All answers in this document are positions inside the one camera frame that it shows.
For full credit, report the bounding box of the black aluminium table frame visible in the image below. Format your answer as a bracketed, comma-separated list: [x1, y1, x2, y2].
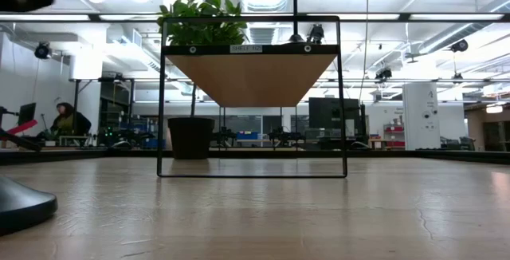
[0, 148, 510, 166]

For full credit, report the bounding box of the person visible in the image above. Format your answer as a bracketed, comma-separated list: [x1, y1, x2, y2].
[37, 101, 92, 141]

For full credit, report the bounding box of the black computer monitor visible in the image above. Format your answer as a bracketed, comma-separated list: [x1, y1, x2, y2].
[18, 102, 37, 128]

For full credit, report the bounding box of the white pillar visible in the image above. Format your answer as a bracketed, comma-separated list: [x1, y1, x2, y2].
[402, 82, 441, 152]

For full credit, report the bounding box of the large black cabinet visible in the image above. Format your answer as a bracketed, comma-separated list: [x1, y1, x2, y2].
[308, 97, 362, 140]

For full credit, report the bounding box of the black ceiling spotlight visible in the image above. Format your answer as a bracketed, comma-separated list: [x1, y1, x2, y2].
[306, 23, 326, 45]
[374, 67, 394, 82]
[33, 42, 52, 60]
[449, 38, 470, 53]

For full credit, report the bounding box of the red object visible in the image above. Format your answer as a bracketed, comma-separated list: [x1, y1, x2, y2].
[6, 119, 39, 136]

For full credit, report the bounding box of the green potted plant black pot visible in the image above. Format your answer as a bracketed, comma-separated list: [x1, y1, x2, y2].
[156, 0, 249, 160]

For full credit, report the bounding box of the wooden shelf with black frame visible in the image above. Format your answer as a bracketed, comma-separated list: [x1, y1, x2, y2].
[156, 15, 348, 179]

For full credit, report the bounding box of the red storage shelf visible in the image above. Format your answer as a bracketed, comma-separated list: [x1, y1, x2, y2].
[383, 123, 406, 149]

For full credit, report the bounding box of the black candle stick holder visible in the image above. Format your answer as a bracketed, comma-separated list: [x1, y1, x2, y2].
[287, 0, 307, 45]
[0, 175, 59, 237]

